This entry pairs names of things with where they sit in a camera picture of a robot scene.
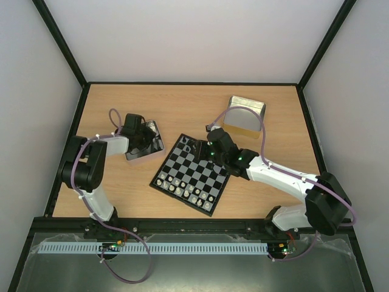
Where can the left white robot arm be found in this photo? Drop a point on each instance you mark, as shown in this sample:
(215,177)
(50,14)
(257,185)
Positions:
(83,164)

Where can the silver tin with pieces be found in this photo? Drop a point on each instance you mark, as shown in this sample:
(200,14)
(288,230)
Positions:
(152,150)

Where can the black frame rail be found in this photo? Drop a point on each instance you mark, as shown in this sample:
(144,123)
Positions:
(248,228)

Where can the black silver chess board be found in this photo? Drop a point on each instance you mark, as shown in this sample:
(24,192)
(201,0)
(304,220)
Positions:
(206,176)

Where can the empty gold silver tin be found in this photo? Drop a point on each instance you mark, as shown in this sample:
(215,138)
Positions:
(241,121)

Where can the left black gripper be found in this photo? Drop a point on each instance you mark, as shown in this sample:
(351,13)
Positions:
(151,133)

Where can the light blue cable duct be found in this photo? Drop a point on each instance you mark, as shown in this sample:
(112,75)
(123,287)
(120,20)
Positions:
(154,248)

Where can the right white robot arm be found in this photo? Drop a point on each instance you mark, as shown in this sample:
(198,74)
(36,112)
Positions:
(324,204)

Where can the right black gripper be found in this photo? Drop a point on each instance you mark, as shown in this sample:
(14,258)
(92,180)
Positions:
(205,148)

